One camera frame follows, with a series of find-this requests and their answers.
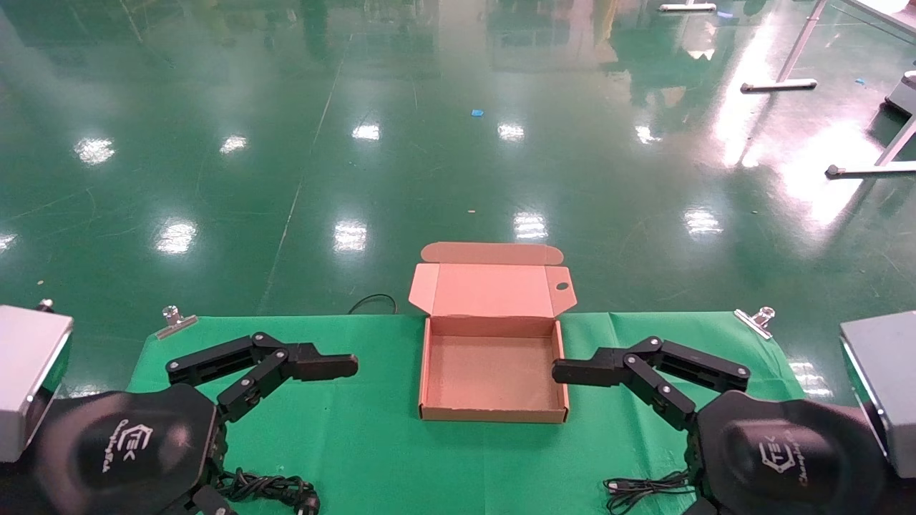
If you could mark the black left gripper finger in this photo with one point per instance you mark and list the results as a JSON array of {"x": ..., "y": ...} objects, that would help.
[{"x": 315, "y": 363}]

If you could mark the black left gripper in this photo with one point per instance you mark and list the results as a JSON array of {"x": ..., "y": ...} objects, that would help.
[{"x": 122, "y": 450}]

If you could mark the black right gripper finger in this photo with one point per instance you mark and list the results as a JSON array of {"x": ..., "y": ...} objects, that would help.
[{"x": 594, "y": 372}]

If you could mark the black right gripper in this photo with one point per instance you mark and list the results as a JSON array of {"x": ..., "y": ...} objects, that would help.
[{"x": 787, "y": 458}]

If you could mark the open brown cardboard box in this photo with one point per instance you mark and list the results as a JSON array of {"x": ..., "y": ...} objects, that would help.
[{"x": 494, "y": 372}]

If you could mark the green table cloth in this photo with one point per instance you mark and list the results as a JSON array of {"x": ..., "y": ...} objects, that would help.
[{"x": 372, "y": 450}]

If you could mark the metal table clip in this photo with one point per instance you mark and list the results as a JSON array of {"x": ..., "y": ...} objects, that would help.
[
  {"x": 175, "y": 326},
  {"x": 753, "y": 323}
]

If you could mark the white table foot bar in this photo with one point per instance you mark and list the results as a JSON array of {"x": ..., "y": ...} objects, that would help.
[{"x": 687, "y": 7}]

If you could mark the grey machine base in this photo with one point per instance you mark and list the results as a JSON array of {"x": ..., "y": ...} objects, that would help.
[{"x": 903, "y": 96}]

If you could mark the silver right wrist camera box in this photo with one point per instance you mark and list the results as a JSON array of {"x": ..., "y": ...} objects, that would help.
[{"x": 884, "y": 386}]

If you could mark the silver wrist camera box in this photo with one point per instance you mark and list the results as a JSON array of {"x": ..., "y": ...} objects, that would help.
[
  {"x": 884, "y": 386},
  {"x": 28, "y": 379}
]

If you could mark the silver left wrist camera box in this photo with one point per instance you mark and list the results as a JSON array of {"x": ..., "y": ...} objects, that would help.
[{"x": 28, "y": 379}]

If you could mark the white table leg frame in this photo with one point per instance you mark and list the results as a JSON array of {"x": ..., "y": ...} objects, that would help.
[
  {"x": 873, "y": 169},
  {"x": 778, "y": 85}
]

